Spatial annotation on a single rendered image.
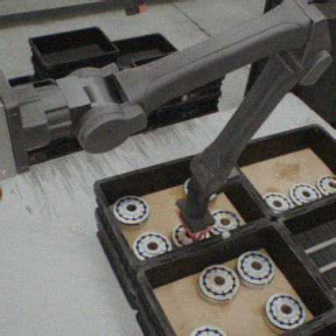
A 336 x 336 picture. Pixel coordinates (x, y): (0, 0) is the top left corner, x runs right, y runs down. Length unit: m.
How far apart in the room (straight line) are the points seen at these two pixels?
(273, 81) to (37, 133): 0.44
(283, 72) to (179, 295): 0.62
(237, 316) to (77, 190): 0.70
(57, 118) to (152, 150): 1.12
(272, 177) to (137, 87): 0.92
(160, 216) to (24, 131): 0.78
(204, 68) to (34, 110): 0.25
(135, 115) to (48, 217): 0.90
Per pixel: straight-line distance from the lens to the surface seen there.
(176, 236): 1.26
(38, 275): 1.39
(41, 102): 0.62
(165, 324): 1.03
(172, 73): 0.68
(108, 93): 0.67
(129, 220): 1.28
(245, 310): 1.20
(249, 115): 0.91
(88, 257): 1.40
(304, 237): 1.39
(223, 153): 0.98
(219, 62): 0.70
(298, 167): 1.59
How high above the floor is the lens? 1.85
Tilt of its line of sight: 45 degrees down
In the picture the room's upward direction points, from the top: 9 degrees clockwise
